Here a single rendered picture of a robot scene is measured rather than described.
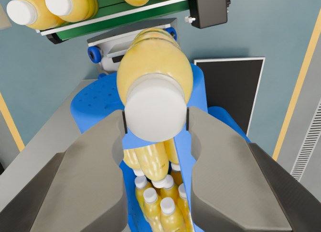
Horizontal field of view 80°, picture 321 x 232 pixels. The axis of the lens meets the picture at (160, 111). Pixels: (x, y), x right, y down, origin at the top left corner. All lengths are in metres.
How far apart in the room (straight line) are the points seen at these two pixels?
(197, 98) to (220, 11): 0.24
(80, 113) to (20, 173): 0.51
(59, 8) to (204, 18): 0.30
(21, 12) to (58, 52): 1.20
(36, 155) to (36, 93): 1.00
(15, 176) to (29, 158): 0.09
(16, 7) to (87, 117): 0.23
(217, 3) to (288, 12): 1.33
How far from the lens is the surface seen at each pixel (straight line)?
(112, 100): 0.36
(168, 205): 0.58
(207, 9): 0.51
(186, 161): 0.38
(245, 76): 1.60
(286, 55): 1.89
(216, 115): 1.47
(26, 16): 0.45
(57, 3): 0.43
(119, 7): 0.59
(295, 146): 2.48
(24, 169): 0.85
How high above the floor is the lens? 1.49
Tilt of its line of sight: 61 degrees down
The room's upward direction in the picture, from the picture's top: 171 degrees clockwise
